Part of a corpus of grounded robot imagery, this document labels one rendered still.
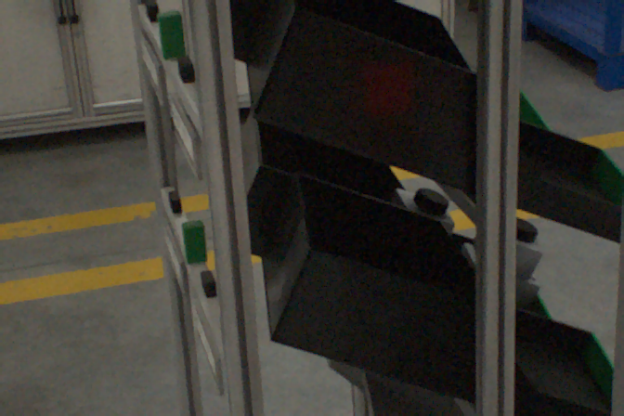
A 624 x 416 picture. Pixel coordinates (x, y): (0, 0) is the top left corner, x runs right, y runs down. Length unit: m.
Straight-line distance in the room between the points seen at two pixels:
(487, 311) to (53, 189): 3.74
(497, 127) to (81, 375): 2.64
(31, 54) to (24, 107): 0.21
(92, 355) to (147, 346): 0.15
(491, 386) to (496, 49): 0.23
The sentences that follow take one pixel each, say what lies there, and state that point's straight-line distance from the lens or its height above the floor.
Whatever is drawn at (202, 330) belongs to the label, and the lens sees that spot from 0.86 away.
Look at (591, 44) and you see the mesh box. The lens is 5.22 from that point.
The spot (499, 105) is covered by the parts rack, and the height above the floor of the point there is 1.47.
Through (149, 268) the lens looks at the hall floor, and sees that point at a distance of 3.80.
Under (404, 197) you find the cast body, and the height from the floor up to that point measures 1.30.
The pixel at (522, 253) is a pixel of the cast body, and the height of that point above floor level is 1.25.
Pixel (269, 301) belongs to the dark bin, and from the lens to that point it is 0.85.
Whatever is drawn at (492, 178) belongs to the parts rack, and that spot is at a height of 1.42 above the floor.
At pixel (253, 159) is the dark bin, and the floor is 1.36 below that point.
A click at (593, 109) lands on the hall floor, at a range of 4.94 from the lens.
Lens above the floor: 1.72
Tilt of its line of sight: 25 degrees down
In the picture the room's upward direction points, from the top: 3 degrees counter-clockwise
